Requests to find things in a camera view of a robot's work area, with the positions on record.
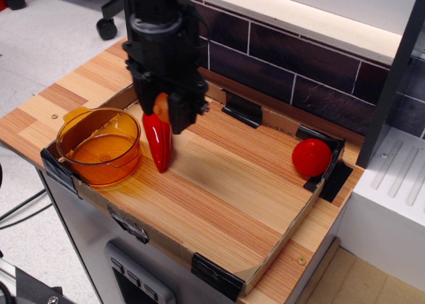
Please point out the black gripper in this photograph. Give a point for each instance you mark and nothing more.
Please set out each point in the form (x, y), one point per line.
(162, 57)

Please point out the orange toy carrot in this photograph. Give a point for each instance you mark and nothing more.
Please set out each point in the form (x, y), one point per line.
(161, 107)

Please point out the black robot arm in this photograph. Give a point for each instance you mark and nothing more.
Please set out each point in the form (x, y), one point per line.
(158, 10)

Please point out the cardboard fence with black tape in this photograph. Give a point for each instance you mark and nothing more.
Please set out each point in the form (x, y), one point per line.
(230, 221)

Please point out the orange transparent plastic pot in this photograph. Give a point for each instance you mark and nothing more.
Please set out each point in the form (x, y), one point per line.
(100, 145)

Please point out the red toy pepper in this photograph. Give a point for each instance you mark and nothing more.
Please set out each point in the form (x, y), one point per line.
(158, 134)

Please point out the black office chair base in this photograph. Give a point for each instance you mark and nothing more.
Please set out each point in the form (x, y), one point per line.
(106, 27)

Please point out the red toy tomato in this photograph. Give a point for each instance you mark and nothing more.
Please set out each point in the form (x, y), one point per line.
(311, 157)

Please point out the grey control panel with buttons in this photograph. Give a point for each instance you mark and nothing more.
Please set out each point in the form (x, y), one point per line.
(135, 283)

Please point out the white toy sink counter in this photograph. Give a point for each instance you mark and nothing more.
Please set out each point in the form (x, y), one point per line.
(384, 220)

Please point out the dark grey upright post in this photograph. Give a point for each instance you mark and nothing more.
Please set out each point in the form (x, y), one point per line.
(409, 51)

